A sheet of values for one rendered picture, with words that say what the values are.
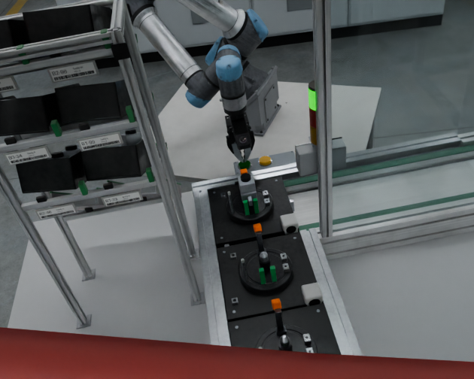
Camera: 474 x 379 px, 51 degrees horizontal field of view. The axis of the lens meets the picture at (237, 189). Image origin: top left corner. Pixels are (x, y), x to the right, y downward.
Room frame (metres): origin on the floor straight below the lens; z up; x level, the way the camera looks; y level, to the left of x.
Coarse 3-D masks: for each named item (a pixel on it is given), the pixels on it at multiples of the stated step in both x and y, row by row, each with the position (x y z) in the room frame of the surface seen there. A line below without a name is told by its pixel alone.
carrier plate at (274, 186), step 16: (208, 192) 1.20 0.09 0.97; (224, 192) 1.18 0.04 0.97; (272, 192) 1.14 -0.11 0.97; (224, 208) 1.11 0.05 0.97; (288, 208) 1.06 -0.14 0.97; (224, 224) 1.04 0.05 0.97; (240, 224) 1.03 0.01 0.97; (272, 224) 1.01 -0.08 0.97; (224, 240) 0.98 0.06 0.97; (240, 240) 0.97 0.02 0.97; (256, 240) 0.97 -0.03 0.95
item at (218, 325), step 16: (208, 208) 1.13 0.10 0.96; (208, 224) 1.06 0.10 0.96; (208, 240) 1.00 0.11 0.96; (304, 240) 0.94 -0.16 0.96; (208, 256) 0.94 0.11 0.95; (320, 256) 0.87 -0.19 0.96; (208, 272) 0.88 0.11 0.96; (320, 272) 0.81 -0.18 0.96; (208, 288) 0.83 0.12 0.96; (336, 288) 0.76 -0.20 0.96; (208, 304) 0.78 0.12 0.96; (224, 304) 0.78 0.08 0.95; (336, 304) 0.71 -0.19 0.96; (208, 320) 0.73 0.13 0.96; (224, 320) 0.72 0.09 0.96; (336, 320) 0.67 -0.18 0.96; (224, 336) 0.68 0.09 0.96; (336, 336) 0.62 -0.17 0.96; (352, 336) 0.62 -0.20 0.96; (352, 352) 0.58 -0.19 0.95
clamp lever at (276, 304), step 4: (272, 300) 0.68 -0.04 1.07; (276, 300) 0.67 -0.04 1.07; (272, 304) 0.66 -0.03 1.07; (276, 304) 0.66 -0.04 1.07; (280, 304) 0.66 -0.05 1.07; (276, 308) 0.66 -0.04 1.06; (280, 308) 0.66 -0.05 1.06; (276, 312) 0.64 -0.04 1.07; (280, 312) 0.64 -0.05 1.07; (276, 316) 0.65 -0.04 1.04; (280, 316) 0.65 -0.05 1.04; (276, 320) 0.65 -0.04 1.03; (280, 320) 0.65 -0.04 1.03; (280, 324) 0.64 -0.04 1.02; (280, 328) 0.64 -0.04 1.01
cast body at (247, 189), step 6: (246, 174) 1.10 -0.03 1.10; (252, 174) 1.11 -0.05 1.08; (240, 180) 1.09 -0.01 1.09; (246, 180) 1.08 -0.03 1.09; (252, 180) 1.08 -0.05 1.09; (240, 186) 1.07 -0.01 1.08; (246, 186) 1.07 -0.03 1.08; (252, 186) 1.07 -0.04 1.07; (240, 192) 1.09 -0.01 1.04; (246, 192) 1.07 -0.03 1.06; (252, 192) 1.06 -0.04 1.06; (246, 198) 1.06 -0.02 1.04; (252, 198) 1.06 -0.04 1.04; (252, 204) 1.04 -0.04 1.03
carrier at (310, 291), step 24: (264, 240) 0.95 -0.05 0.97; (288, 240) 0.94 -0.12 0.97; (240, 264) 0.86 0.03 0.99; (264, 264) 0.82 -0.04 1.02; (288, 264) 0.84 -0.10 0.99; (240, 288) 0.80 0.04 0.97; (264, 288) 0.77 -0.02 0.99; (288, 288) 0.78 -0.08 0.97; (312, 288) 0.75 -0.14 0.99; (240, 312) 0.73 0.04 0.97; (264, 312) 0.72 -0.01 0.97
